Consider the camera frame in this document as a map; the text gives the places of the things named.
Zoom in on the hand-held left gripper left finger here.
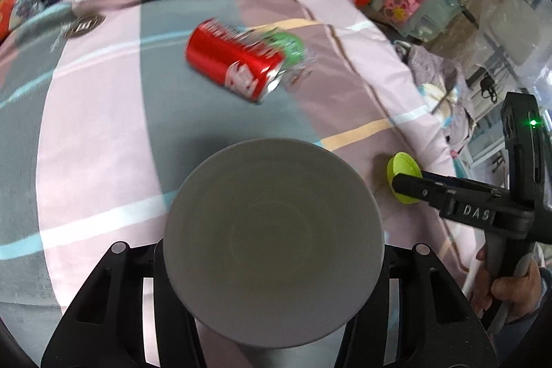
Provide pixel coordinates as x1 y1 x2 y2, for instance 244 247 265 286
41 241 208 368

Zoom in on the white bowl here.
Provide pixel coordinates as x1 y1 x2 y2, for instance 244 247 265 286
163 139 385 349

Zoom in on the grey printed blanket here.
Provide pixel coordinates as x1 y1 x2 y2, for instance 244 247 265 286
394 42 479 145

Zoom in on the red soda can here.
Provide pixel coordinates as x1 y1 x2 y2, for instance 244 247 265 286
185 19 287 105

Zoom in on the striped patchwork bedsheet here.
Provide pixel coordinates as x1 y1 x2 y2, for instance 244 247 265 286
0 0 466 368

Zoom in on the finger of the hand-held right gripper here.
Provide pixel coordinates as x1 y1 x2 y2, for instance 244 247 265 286
422 174 514 205
390 173 533 237

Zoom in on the person's right hand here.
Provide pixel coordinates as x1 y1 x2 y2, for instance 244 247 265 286
470 247 552 323

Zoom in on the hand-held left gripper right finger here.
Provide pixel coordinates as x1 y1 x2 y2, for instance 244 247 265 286
336 243 499 368

